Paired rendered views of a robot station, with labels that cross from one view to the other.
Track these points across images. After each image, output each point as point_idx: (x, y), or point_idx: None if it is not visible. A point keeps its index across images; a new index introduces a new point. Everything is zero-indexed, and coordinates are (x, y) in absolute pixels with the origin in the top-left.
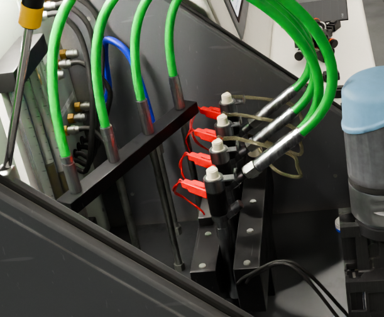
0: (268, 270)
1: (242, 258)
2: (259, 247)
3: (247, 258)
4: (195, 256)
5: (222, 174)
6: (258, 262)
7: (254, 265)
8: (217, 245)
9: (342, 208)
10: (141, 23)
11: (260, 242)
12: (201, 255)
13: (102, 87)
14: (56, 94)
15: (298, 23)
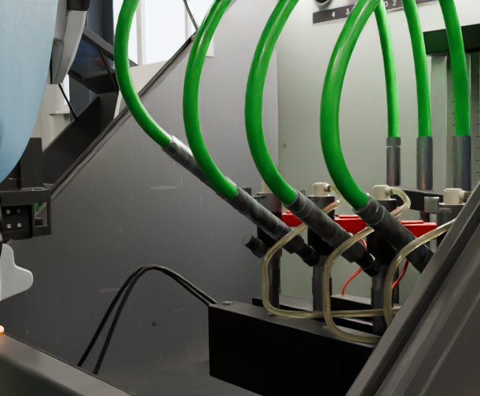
0: (258, 389)
1: (238, 304)
2: (235, 311)
3: (232, 306)
4: (294, 298)
5: (262, 194)
6: (214, 306)
7: (215, 304)
8: (287, 304)
9: (37, 137)
10: (442, 11)
11: (241, 313)
12: (290, 298)
13: (416, 80)
14: (382, 60)
15: (265, 26)
